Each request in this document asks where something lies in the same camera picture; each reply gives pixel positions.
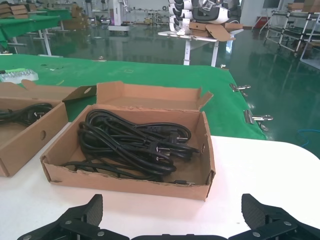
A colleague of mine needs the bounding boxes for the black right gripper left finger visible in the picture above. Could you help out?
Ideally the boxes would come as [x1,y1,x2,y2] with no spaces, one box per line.
[17,193,128,240]

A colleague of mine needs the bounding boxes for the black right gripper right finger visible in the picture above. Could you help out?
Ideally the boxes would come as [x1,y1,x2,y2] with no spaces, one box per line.
[228,193,313,240]

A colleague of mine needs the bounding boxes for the black power cable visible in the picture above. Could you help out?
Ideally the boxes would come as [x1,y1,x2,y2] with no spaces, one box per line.
[77,121,201,177]
[0,102,54,126]
[84,109,193,151]

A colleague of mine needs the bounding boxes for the open brown cardboard box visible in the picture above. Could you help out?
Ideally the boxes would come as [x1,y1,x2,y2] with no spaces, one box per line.
[0,79,98,178]
[40,81,216,202]

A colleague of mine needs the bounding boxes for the flat cardboard box pieces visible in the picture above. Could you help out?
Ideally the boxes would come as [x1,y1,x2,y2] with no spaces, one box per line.
[188,21,244,41]

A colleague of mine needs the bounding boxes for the white robot shell parts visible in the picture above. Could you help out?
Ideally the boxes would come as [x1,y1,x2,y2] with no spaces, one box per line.
[167,0,232,36]

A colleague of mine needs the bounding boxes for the clear plastic bit case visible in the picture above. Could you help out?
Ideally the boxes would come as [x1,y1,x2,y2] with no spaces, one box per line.
[0,68,39,83]

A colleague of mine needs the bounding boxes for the green table cloth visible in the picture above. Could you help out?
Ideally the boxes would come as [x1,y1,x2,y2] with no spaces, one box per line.
[0,53,267,141]

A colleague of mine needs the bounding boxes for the white table with metal legs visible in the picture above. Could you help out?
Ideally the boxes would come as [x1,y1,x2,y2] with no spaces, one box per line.
[157,28,245,67]

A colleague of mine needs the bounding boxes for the pile of cardboard boxes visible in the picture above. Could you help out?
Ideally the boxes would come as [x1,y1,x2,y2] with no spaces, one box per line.
[62,4,90,31]

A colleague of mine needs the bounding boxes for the green topped work table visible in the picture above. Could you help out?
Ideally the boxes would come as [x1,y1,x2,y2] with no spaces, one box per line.
[0,15,61,57]

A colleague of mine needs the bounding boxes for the metal pipe storage rack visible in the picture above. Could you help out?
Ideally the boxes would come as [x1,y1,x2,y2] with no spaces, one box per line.
[264,2,320,55]

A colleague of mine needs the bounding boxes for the white machine on base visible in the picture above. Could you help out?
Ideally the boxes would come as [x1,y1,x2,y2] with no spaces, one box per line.
[108,0,131,33]

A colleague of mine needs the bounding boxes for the stacked brown cardboard boxes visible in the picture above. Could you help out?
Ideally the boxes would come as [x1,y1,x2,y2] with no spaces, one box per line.
[0,3,30,20]

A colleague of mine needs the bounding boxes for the thin black USB cable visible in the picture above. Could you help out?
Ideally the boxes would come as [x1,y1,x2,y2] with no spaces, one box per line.
[59,161,196,187]

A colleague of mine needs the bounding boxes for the blue floor cable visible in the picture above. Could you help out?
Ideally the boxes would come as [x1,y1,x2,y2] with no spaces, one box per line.
[296,128,311,148]

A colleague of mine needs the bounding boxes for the green handled screwdriver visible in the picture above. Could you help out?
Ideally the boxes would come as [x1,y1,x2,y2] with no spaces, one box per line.
[0,67,26,74]

